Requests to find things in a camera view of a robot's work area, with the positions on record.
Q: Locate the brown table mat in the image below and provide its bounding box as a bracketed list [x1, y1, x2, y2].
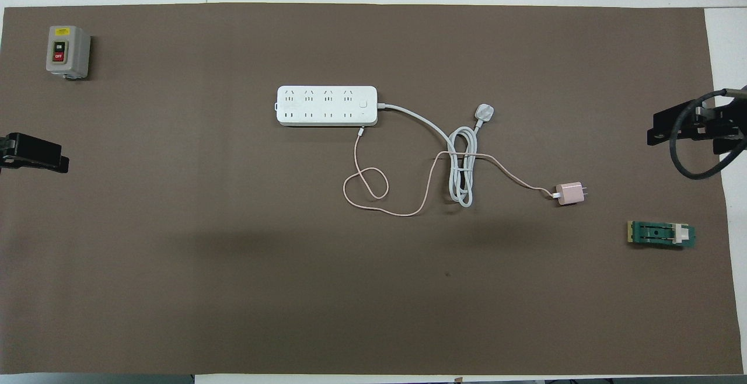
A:
[0, 2, 737, 376]

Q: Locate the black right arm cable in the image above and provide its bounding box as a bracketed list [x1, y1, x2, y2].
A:
[669, 88, 747, 180]

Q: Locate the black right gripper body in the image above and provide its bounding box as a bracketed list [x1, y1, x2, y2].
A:
[700, 99, 747, 138]

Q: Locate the pink charging cable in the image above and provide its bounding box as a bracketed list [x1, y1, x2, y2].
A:
[342, 127, 558, 218]

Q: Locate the green knife switch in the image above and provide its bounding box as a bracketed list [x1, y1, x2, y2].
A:
[627, 220, 697, 250]

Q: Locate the white power strip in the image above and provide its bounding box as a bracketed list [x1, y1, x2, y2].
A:
[275, 85, 378, 127]

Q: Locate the white power strip cord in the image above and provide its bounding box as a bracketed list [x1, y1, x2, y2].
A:
[376, 103, 480, 208]

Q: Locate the grey on-off switch box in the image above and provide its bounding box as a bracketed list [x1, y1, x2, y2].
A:
[46, 26, 92, 81]

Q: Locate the pink charger adapter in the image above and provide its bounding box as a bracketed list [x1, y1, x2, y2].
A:
[553, 181, 588, 207]

